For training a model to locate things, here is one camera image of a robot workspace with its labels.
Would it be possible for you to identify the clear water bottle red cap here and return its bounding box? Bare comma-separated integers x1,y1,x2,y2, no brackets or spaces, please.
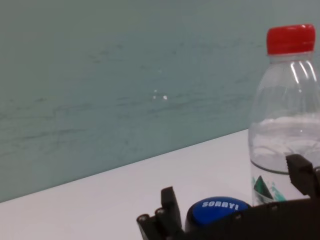
248,23,320,208

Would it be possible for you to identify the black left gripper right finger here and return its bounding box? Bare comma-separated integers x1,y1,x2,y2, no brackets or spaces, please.
285,154,320,201

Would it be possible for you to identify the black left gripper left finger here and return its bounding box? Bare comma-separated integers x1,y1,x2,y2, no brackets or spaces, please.
159,186,185,233

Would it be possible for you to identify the blue button black base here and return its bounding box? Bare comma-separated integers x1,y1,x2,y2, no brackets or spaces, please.
184,196,251,232

